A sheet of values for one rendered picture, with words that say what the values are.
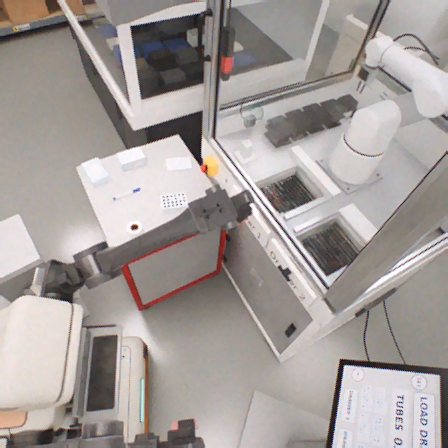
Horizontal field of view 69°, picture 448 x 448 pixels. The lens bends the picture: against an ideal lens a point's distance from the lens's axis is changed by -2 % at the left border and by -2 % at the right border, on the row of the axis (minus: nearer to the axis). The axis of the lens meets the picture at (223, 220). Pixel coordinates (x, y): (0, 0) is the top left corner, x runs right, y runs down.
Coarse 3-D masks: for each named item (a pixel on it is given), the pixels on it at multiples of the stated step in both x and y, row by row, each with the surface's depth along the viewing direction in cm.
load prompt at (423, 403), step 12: (420, 396) 85; (432, 396) 83; (420, 408) 83; (432, 408) 81; (420, 420) 82; (432, 420) 80; (420, 432) 80; (432, 432) 79; (420, 444) 79; (432, 444) 77
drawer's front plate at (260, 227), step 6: (234, 186) 148; (234, 192) 149; (240, 192) 147; (252, 216) 142; (258, 216) 140; (246, 222) 150; (252, 222) 144; (258, 222) 139; (258, 228) 141; (264, 228) 137; (258, 234) 143; (264, 234) 138; (258, 240) 146; (264, 240) 140
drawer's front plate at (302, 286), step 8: (272, 240) 134; (272, 248) 136; (280, 248) 132; (280, 256) 132; (280, 264) 135; (288, 264) 129; (296, 272) 127; (296, 280) 128; (304, 280) 125; (304, 288) 125; (304, 296) 127; (312, 296) 122; (304, 304) 130
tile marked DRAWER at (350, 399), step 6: (348, 390) 98; (354, 390) 97; (348, 396) 97; (354, 396) 96; (342, 402) 97; (348, 402) 96; (354, 402) 95; (342, 408) 96; (348, 408) 95; (354, 408) 94; (342, 414) 95; (348, 414) 94; (354, 414) 93; (342, 420) 94; (348, 420) 93; (354, 420) 92
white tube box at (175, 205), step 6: (162, 198) 159; (168, 198) 158; (174, 198) 159; (180, 198) 159; (186, 198) 159; (162, 204) 156; (168, 204) 157; (174, 204) 156; (180, 204) 158; (186, 204) 157; (162, 210) 158; (168, 210) 156; (174, 210) 157; (180, 210) 158
